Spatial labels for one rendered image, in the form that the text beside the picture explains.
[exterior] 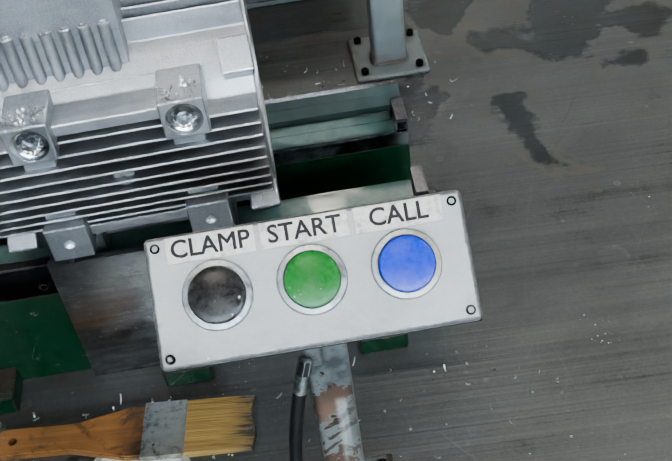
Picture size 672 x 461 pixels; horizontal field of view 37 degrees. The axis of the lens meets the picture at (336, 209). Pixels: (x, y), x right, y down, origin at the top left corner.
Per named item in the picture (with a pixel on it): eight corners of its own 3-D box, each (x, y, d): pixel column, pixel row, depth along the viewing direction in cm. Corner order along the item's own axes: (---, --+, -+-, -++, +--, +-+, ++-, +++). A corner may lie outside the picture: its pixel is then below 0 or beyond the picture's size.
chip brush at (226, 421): (-8, 476, 77) (-11, 470, 76) (5, 421, 80) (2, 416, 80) (256, 452, 76) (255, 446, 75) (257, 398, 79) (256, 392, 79)
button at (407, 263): (382, 297, 53) (383, 296, 51) (372, 242, 53) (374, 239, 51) (437, 288, 53) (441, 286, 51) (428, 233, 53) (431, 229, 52)
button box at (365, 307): (175, 370, 56) (158, 374, 51) (157, 247, 57) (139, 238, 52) (472, 321, 57) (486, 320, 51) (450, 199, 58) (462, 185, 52)
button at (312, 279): (289, 313, 53) (287, 312, 51) (280, 257, 53) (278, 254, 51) (345, 303, 53) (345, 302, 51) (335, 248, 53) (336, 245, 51)
